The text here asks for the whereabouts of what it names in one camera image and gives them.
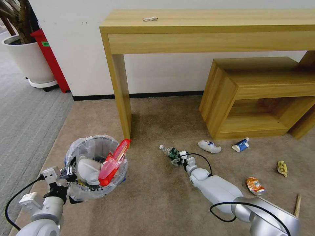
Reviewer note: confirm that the wooden stick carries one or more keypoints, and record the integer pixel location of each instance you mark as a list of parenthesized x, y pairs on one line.
[(298, 205)]

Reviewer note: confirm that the brown plant trunk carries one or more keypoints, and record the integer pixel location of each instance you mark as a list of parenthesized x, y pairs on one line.
[(22, 22)]

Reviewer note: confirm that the beige floor rug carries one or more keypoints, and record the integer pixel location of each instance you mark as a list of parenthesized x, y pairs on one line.
[(152, 196)]

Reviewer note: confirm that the crushed orange can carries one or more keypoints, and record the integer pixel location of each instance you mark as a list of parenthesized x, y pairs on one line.
[(255, 186)]

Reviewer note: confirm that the red cabinet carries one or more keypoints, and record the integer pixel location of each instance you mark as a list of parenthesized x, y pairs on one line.
[(54, 66)]

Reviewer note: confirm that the yellow peel scrap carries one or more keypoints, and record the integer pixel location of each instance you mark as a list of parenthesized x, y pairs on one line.
[(283, 168)]

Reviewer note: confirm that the white plant pot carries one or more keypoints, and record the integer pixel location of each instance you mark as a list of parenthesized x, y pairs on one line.
[(32, 61)]

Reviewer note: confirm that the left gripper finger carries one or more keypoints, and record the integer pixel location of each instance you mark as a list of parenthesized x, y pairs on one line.
[(68, 170), (73, 162)]

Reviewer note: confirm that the white crumpled paper container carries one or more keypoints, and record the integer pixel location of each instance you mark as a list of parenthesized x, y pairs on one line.
[(86, 169)]

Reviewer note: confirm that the white crumpled plastic bag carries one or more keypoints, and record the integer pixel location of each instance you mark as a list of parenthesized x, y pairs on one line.
[(209, 146)]

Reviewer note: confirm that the blue and white tube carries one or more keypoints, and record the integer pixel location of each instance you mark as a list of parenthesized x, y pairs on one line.
[(241, 144)]

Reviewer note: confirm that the red snack package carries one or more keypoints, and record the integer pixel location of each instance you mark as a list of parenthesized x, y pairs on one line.
[(110, 167)]

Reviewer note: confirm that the white wheeled pot saucer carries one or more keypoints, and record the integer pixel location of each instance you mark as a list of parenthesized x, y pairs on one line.
[(41, 84)]

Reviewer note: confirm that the low wooden bench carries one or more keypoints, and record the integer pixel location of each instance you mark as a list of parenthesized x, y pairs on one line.
[(258, 83)]

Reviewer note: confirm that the tall wooden console table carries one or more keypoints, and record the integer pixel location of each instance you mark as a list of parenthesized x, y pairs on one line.
[(197, 41)]

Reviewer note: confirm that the green label sticker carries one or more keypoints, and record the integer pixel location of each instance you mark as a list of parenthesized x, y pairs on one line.
[(45, 44)]

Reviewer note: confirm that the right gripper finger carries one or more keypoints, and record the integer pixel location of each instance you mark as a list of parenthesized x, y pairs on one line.
[(176, 163), (178, 155)]

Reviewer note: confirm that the clear bottle with green label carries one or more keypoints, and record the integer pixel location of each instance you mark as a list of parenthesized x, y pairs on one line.
[(168, 151)]

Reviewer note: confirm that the trash bin with clear liner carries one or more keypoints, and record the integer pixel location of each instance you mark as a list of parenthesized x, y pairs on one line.
[(81, 194)]

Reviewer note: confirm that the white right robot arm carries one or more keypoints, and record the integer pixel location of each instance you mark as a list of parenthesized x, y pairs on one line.
[(221, 189)]

